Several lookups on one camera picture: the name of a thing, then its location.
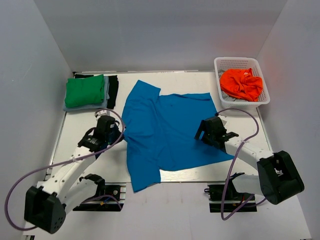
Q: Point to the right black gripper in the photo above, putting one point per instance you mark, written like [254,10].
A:
[203,127]

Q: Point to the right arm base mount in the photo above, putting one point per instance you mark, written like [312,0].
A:
[233,199]

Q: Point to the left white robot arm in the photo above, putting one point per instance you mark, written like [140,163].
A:
[47,205]

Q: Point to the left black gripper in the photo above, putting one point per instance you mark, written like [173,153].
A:
[118,132]

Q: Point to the grey t-shirt in basket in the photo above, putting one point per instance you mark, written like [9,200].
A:
[225,96]

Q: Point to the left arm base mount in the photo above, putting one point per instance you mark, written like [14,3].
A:
[111,199]

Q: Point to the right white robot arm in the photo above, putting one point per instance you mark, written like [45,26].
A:
[277,179]

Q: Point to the folded green t-shirt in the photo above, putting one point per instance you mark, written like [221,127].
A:
[84,91]

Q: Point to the orange t-shirt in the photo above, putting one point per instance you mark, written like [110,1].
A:
[241,84]

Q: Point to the folded black t-shirt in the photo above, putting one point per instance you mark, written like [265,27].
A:
[112,91]

